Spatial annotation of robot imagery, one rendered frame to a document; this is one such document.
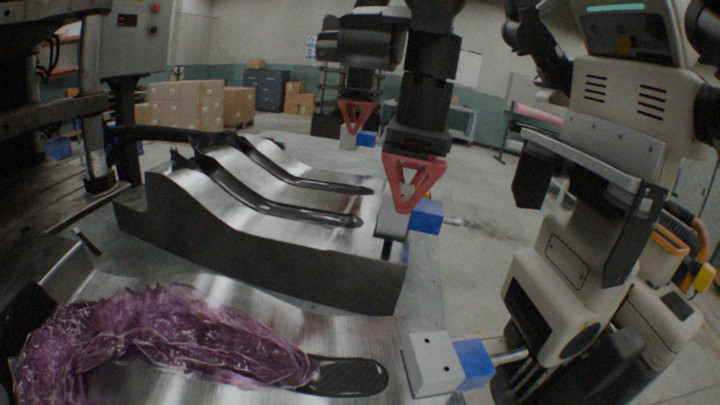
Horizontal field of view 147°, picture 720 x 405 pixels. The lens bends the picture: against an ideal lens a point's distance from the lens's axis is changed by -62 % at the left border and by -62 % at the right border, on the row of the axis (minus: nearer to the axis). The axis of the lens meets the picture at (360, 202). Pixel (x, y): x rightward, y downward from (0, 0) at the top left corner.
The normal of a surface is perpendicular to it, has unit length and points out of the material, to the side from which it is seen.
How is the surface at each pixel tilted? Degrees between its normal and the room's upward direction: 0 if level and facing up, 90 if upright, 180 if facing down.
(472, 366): 0
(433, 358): 0
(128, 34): 90
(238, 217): 17
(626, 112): 98
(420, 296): 0
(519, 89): 90
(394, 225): 92
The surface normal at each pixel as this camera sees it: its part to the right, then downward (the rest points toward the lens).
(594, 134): -0.99, -0.08
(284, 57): -0.25, 0.38
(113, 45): 0.97, 0.20
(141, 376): -0.04, -0.90
